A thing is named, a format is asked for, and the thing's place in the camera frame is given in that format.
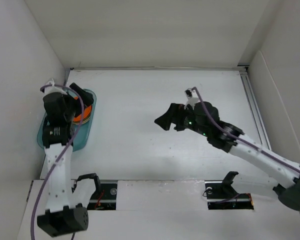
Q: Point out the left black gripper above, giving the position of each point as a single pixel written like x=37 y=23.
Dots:
x=87 y=97

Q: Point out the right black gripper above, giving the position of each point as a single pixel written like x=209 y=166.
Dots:
x=172 y=114

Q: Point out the orange plate back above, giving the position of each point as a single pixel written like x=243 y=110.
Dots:
x=87 y=109

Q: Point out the green plate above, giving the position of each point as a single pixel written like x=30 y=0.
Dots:
x=85 y=119

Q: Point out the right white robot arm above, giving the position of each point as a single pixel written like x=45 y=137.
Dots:
x=283 y=176

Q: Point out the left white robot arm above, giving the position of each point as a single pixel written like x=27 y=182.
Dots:
x=66 y=209

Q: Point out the teal plastic bin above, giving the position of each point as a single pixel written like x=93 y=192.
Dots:
x=81 y=138

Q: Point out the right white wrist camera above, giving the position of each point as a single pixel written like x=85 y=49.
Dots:
x=192 y=98

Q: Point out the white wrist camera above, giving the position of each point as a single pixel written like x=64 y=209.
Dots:
x=192 y=98
x=51 y=87

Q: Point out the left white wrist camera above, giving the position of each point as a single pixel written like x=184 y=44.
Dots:
x=51 y=87

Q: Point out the aluminium rail right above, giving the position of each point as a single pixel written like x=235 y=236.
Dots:
x=256 y=114

